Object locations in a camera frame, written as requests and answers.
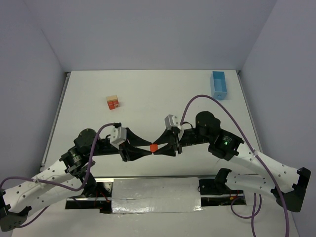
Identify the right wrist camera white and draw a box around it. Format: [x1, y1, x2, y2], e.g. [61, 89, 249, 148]
[164, 115, 184, 140]

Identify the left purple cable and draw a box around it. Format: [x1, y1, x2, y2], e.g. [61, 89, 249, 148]
[0, 122, 121, 228]

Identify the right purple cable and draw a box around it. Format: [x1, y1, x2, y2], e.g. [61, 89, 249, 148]
[180, 95, 290, 237]

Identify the silver foil tape sheet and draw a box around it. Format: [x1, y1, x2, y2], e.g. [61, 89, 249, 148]
[112, 177, 202, 214]

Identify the red house-shaped block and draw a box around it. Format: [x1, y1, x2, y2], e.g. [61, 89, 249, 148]
[150, 144, 158, 153]

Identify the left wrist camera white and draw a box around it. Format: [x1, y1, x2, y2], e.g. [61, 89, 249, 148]
[110, 127, 127, 150]

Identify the purple cable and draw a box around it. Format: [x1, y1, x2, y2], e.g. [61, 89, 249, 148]
[0, 122, 121, 228]
[180, 95, 290, 237]

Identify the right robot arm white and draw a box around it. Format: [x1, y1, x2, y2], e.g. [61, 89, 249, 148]
[154, 111, 311, 212]

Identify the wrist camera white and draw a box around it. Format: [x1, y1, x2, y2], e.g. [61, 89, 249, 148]
[110, 127, 127, 150]
[164, 115, 184, 140]

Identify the blue plastic box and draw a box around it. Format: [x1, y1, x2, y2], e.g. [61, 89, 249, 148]
[210, 71, 228, 100]

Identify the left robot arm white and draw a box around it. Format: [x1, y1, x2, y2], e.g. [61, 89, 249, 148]
[0, 123, 152, 232]

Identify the natural wood block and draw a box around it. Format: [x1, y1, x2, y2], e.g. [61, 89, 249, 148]
[106, 95, 118, 101]

